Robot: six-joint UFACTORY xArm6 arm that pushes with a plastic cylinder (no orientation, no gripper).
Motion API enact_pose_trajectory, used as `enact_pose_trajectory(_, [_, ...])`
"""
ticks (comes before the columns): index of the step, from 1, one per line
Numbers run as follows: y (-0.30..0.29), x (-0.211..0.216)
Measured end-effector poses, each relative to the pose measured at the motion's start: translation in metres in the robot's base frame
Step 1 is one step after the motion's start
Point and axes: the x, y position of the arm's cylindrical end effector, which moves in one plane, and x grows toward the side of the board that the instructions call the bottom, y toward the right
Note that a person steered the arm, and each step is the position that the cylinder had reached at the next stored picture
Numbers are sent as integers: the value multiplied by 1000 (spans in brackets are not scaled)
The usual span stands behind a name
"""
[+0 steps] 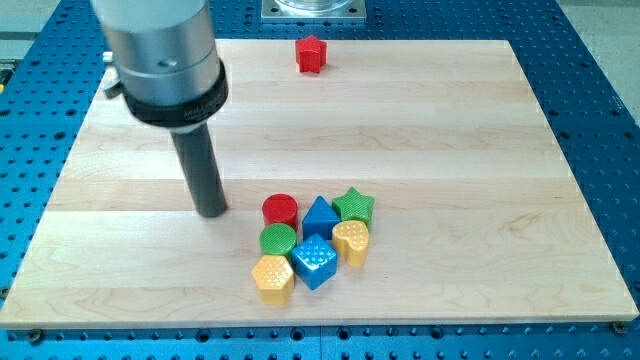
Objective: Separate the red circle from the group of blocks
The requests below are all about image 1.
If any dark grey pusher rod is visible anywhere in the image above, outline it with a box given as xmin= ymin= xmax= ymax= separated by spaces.
xmin=171 ymin=123 xmax=227 ymax=218

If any red cylinder block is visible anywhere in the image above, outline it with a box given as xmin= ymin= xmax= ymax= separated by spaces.
xmin=261 ymin=193 xmax=299 ymax=230

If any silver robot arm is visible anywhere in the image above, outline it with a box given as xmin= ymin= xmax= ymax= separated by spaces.
xmin=91 ymin=0 xmax=229 ymax=218

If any green cylinder block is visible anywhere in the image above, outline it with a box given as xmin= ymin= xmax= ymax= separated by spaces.
xmin=259 ymin=223 xmax=297 ymax=259

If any blue triangle block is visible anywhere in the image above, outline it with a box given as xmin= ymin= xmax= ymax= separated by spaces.
xmin=302 ymin=196 xmax=341 ymax=240

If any red star block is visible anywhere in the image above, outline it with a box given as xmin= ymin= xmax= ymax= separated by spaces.
xmin=295 ymin=35 xmax=327 ymax=74

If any yellow hexagon block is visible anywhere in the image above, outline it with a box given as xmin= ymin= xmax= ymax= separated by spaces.
xmin=251 ymin=255 xmax=295 ymax=305

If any blue perforated metal table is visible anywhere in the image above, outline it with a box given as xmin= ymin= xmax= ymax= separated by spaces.
xmin=1 ymin=0 xmax=639 ymax=359

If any blue cube block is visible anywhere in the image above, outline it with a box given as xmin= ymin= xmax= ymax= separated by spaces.
xmin=291 ymin=234 xmax=338 ymax=290

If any green star block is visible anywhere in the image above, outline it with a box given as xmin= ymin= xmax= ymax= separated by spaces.
xmin=331 ymin=187 xmax=375 ymax=225

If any yellow heart block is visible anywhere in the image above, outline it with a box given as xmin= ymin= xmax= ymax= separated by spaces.
xmin=332 ymin=220 xmax=370 ymax=267

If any light wooden board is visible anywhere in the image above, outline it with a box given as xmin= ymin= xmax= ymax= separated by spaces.
xmin=1 ymin=39 xmax=638 ymax=329

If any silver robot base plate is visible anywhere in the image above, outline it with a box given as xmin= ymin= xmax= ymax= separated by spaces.
xmin=260 ymin=0 xmax=367 ymax=24

